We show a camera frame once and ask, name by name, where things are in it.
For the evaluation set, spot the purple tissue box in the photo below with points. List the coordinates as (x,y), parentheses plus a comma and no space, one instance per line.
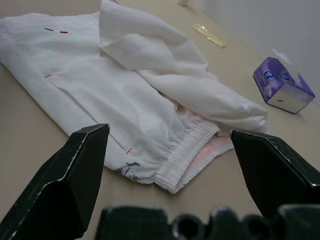
(287,95)

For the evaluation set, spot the yellowish clear plastic wrapper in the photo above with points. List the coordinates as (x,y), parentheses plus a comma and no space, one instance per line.
(210,36)

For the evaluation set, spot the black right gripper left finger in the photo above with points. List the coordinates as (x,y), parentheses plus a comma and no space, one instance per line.
(62,190)

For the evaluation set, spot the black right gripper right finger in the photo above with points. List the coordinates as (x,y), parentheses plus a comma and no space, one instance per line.
(275,170)

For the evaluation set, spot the white bottle with blue cap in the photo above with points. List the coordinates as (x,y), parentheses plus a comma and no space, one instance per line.
(182,2)

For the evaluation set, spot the white cloth garment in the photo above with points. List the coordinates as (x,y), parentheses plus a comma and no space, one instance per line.
(87,75)

